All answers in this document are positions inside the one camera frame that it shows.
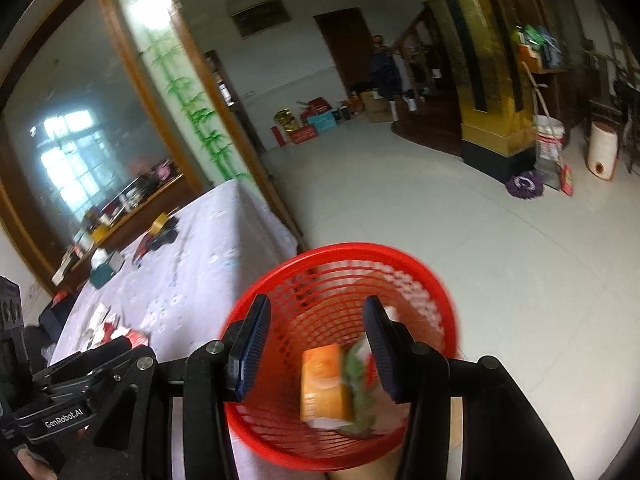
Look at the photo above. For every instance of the floral purple tablecloth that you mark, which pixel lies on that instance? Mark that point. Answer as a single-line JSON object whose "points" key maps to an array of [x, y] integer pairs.
{"points": [[180, 295]]}

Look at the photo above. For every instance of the brown cardboard box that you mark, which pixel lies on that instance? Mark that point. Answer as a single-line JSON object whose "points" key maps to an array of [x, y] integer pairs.
{"points": [[385, 468]]}

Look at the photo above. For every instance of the broom with wooden handle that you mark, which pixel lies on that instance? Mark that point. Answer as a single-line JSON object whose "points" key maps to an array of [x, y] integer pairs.
{"points": [[550, 165]]}

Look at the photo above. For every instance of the orange cardboard box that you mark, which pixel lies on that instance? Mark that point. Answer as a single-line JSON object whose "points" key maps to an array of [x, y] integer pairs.
{"points": [[325, 396]]}

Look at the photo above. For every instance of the red plastic mesh basket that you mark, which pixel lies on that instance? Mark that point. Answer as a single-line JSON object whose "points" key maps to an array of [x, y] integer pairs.
{"points": [[317, 299]]}

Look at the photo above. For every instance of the black flat device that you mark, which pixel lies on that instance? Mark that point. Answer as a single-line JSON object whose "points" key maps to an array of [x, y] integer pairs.
{"points": [[167, 235]]}

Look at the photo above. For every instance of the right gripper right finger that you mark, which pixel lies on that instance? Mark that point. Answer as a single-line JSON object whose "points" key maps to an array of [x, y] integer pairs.
{"points": [[503, 436]]}

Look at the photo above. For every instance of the green knit glove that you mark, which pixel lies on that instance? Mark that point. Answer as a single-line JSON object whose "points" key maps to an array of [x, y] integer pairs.
{"points": [[360, 374]]}

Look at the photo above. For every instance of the purple mop head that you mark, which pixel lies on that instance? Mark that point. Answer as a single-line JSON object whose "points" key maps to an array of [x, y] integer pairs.
{"points": [[525, 186]]}

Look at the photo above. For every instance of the red paper bag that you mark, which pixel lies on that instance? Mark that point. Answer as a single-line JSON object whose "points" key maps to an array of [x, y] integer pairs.
{"points": [[105, 326]]}

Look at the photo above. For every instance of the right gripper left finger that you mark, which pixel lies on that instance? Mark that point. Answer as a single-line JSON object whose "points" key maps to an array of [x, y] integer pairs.
{"points": [[130, 436]]}

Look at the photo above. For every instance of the wooden sideboard cabinet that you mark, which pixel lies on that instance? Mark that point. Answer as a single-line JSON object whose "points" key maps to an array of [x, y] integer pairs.
{"points": [[128, 226]]}

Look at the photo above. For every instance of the red envelope packet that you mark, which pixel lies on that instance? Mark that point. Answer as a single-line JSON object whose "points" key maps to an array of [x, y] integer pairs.
{"points": [[142, 249]]}

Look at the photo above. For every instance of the yellow tape roll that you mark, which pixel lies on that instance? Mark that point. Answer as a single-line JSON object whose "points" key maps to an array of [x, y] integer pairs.
{"points": [[158, 224]]}

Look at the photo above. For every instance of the white plastic bucket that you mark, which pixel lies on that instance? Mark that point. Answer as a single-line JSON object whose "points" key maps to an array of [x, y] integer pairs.
{"points": [[550, 139]]}

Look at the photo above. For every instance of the dark green tissue box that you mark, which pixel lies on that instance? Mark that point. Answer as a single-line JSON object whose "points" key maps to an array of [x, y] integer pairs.
{"points": [[104, 266]]}

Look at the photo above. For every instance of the gold pillar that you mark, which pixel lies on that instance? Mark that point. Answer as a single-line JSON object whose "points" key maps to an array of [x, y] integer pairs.
{"points": [[497, 130]]}

